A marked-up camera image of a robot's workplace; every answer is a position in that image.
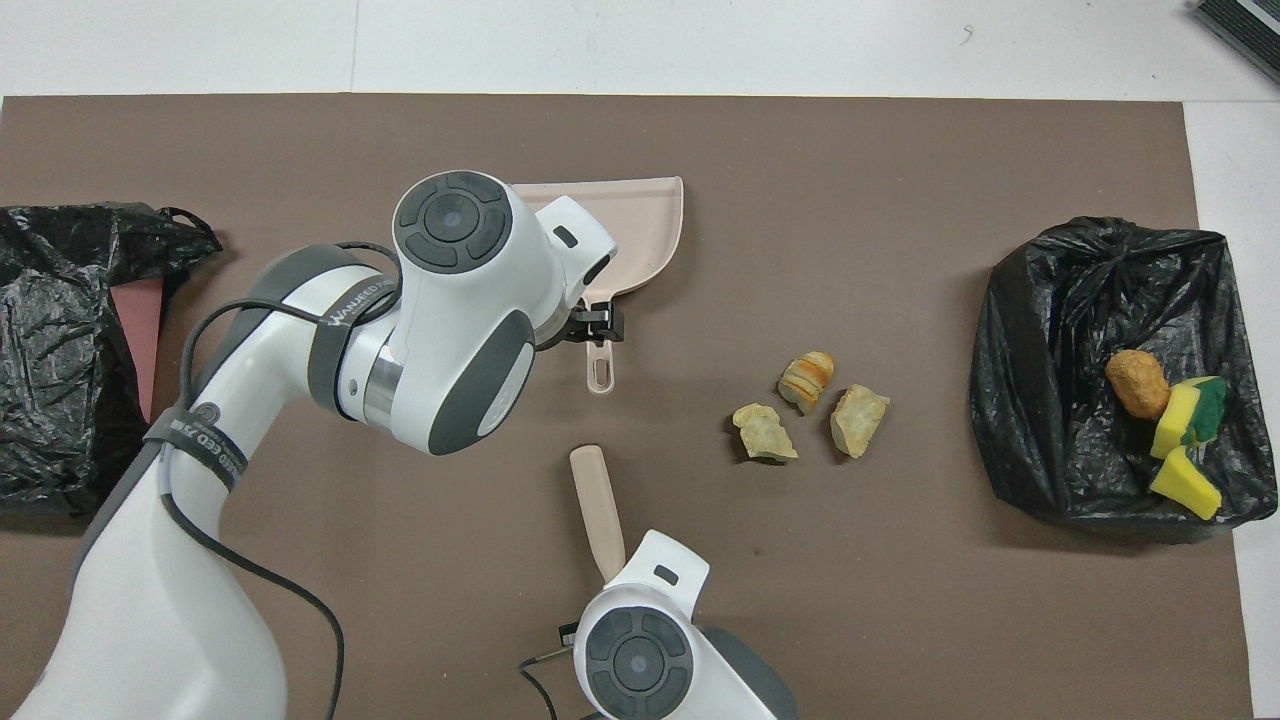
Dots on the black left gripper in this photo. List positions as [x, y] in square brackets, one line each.
[558, 330]

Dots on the beige plastic dustpan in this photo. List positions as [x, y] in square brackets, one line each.
[640, 230]

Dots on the beige hand brush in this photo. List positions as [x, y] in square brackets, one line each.
[597, 500]

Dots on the pale beige foam chunk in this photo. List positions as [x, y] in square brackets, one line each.
[765, 432]
[857, 420]

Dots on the orange striped foam chunk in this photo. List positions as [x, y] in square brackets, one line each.
[806, 380]

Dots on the brown cork lump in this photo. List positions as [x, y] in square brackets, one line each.
[1137, 383]

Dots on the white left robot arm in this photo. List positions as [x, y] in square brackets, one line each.
[470, 300]

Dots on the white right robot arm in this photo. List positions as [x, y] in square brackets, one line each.
[640, 660]

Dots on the black bag lined bin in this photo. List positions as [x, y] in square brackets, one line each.
[1050, 400]

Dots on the brown table mat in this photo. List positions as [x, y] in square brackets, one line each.
[800, 150]

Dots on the black bag with pink box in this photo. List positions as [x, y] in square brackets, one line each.
[50, 400]

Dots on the dark grey ribbed device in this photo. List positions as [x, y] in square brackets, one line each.
[1250, 20]

